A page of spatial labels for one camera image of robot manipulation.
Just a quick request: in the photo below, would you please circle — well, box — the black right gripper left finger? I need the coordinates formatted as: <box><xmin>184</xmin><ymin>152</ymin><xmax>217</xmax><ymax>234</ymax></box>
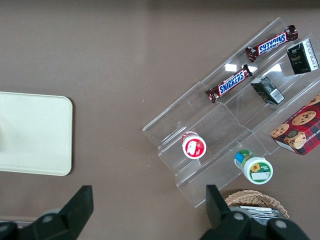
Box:
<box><xmin>0</xmin><ymin>185</ymin><xmax>94</xmax><ymax>240</ymax></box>

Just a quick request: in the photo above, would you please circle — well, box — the small black carton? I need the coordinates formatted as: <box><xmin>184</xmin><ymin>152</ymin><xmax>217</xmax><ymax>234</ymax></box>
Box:
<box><xmin>250</xmin><ymin>76</ymin><xmax>286</xmax><ymax>106</ymax></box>
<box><xmin>286</xmin><ymin>38</ymin><xmax>320</xmax><ymax>75</ymax></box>

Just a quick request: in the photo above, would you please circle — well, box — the aluminium foil container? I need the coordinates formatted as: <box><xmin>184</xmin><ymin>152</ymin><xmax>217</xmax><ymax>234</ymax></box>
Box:
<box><xmin>238</xmin><ymin>205</ymin><xmax>286</xmax><ymax>221</ymax></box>

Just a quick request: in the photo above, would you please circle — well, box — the Snickers chocolate bar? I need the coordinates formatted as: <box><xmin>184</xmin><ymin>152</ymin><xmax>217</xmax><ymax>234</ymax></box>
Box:
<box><xmin>205</xmin><ymin>64</ymin><xmax>254</xmax><ymax>104</ymax></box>
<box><xmin>245</xmin><ymin>24</ymin><xmax>299</xmax><ymax>63</ymax></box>

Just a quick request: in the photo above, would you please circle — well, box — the clear acrylic stepped stand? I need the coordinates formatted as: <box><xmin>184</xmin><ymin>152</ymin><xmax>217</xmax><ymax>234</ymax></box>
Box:
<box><xmin>141</xmin><ymin>17</ymin><xmax>320</xmax><ymax>209</ymax></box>

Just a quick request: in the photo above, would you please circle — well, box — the red lid yogurt cup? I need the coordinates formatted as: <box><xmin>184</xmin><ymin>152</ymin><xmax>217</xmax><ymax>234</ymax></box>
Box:
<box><xmin>181</xmin><ymin>131</ymin><xmax>207</xmax><ymax>160</ymax></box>

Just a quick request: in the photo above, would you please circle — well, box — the green lid yogurt cup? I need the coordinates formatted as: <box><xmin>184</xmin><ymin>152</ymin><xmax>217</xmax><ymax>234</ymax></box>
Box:
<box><xmin>234</xmin><ymin>149</ymin><xmax>274</xmax><ymax>185</ymax></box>

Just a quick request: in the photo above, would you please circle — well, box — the red plaid cookie box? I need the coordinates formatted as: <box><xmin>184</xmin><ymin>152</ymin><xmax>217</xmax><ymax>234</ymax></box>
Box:
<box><xmin>270</xmin><ymin>93</ymin><xmax>320</xmax><ymax>156</ymax></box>

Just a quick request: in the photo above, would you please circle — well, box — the cream rectangular plastic tray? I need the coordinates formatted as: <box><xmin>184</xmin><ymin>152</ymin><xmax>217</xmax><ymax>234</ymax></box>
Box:
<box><xmin>0</xmin><ymin>91</ymin><xmax>74</xmax><ymax>177</ymax></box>

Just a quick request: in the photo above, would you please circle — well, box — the oval light wicker basket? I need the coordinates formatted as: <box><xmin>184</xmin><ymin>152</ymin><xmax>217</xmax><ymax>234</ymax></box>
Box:
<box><xmin>224</xmin><ymin>189</ymin><xmax>290</xmax><ymax>220</ymax></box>

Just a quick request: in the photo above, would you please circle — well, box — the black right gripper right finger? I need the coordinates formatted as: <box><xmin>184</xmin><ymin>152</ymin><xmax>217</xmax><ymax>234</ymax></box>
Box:
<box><xmin>199</xmin><ymin>184</ymin><xmax>311</xmax><ymax>240</ymax></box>

